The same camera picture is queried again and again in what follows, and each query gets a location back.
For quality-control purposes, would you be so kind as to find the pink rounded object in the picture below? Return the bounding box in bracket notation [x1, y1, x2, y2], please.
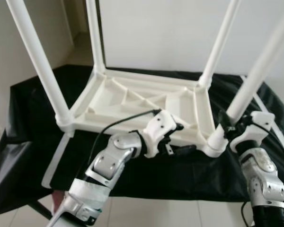
[50, 189, 71, 204]

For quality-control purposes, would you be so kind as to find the black table cloth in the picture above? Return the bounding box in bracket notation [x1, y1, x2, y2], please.
[0, 64, 284, 216]

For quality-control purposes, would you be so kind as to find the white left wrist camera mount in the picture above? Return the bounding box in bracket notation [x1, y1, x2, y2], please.
[142, 110, 178, 157]

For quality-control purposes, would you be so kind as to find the white plastic table top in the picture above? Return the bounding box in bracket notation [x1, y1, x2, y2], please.
[57, 69, 228, 159]

